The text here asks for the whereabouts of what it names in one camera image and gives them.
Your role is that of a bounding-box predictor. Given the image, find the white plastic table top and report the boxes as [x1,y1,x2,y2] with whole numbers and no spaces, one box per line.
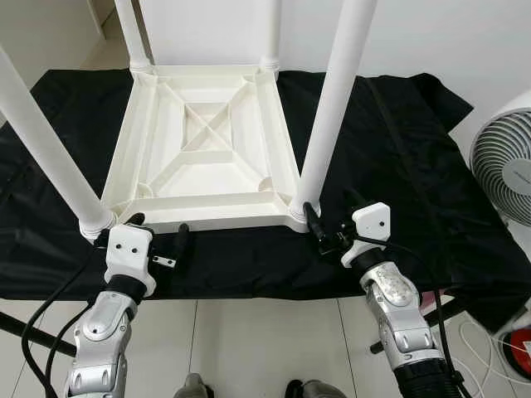
[91,63,313,235]

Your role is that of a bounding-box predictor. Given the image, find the black fabric table cover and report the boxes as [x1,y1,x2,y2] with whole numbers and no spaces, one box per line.
[0,68,531,333]

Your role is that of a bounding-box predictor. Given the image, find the black metal table leg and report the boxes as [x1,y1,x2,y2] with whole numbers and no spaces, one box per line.
[368,294,466,357]
[0,310,76,358]

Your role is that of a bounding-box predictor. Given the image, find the grey robot left leg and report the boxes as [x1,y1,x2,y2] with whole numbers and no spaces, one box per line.
[178,373,216,398]

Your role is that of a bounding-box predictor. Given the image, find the grey robot leg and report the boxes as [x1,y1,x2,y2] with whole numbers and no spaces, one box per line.
[178,373,216,398]
[285,378,346,398]

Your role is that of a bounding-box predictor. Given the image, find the grey robot right leg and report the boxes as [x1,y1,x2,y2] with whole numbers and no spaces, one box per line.
[285,378,346,398]

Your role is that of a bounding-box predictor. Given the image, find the red round device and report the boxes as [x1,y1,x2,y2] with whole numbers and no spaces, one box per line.
[505,327,531,376]

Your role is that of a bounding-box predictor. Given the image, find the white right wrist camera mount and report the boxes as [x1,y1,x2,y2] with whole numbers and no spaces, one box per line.
[341,201,393,271]

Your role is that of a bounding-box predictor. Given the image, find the white pedestal fan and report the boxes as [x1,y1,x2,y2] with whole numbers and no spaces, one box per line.
[469,91,531,230]

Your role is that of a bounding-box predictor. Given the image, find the white power cable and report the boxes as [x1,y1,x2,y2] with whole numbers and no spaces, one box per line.
[451,318,531,396]

